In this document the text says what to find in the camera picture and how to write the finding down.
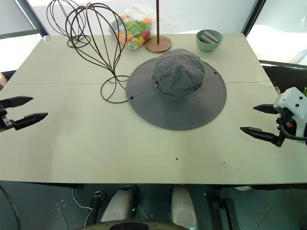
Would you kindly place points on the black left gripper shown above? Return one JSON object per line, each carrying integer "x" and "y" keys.
{"x": 3, "y": 122}

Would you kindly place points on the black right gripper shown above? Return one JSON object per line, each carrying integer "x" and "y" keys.
{"x": 286, "y": 119}

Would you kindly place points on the grey wide-brim hat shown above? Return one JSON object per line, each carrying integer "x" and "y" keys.
{"x": 177, "y": 105}

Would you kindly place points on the wooden pole stand round base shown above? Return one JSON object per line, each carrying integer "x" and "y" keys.
{"x": 158, "y": 44}

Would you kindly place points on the brown cardboard box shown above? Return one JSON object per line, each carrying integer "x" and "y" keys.
{"x": 3, "y": 80}

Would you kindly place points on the dark chair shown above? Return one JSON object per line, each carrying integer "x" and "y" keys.
{"x": 285, "y": 76}

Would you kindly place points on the light green bowl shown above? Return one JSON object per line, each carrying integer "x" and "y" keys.
{"x": 208, "y": 46}

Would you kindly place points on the black table leg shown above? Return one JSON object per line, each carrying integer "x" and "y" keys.
{"x": 96, "y": 203}
{"x": 227, "y": 213}

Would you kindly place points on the grey metal blocks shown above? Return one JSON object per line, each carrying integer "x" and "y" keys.
{"x": 209, "y": 37}

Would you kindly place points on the white robot right foot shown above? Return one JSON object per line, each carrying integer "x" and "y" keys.
{"x": 182, "y": 206}

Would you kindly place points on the white robot foot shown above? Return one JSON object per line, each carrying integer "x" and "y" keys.
{"x": 117, "y": 206}
{"x": 182, "y": 206}

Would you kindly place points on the white robot left foot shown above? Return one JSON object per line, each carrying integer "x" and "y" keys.
{"x": 117, "y": 206}

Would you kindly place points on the clear bag of colourful blocks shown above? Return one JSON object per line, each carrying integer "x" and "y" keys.
{"x": 134, "y": 31}

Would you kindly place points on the dark rounded robot torso edge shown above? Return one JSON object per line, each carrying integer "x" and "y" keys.
{"x": 134, "y": 225}

